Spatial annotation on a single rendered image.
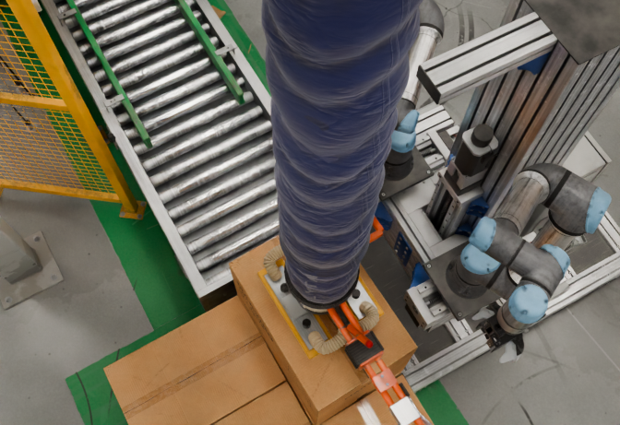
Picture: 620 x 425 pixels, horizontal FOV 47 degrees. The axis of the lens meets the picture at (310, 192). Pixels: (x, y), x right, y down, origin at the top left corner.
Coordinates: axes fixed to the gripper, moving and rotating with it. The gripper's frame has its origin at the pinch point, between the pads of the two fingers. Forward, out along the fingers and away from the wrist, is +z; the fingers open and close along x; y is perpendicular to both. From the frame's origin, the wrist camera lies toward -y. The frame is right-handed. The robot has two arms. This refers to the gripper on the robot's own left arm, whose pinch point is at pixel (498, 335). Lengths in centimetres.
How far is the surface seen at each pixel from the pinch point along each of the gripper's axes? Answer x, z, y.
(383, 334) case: -23, 58, 14
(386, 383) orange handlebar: -6.5, 33.0, 26.0
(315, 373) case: -22, 58, 41
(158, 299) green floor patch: -104, 152, 81
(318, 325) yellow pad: -34, 45, 34
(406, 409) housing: 2.9, 32.9, 24.7
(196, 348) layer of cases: -59, 98, 73
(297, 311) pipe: -40, 42, 38
